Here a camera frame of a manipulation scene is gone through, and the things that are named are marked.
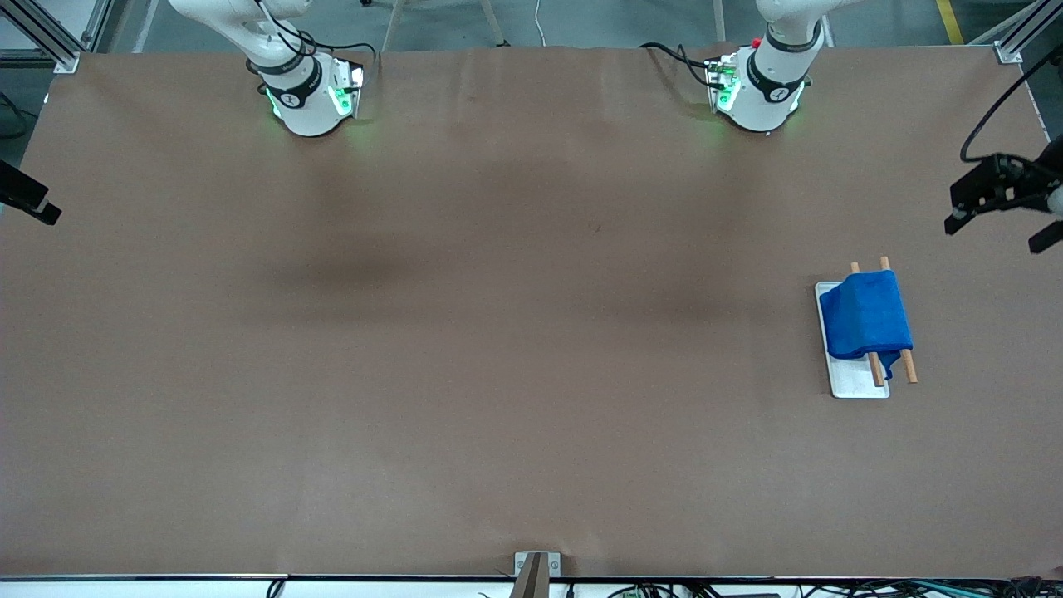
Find black right base cable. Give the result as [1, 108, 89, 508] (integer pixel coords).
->
[247, 0, 379, 92]

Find grey stand legs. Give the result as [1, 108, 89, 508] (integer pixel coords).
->
[378, 0, 509, 47]

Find aluminium frame profile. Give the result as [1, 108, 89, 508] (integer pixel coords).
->
[0, 0, 81, 74]
[993, 0, 1063, 66]

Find black left base cable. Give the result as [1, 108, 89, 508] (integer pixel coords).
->
[639, 42, 719, 88]

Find blue cloth towel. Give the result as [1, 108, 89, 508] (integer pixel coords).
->
[819, 269, 914, 381]

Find white rack with wooden bars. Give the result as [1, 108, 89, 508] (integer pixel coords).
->
[814, 256, 919, 399]

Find black base cable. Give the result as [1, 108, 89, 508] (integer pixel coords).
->
[247, 0, 379, 92]
[639, 42, 719, 88]

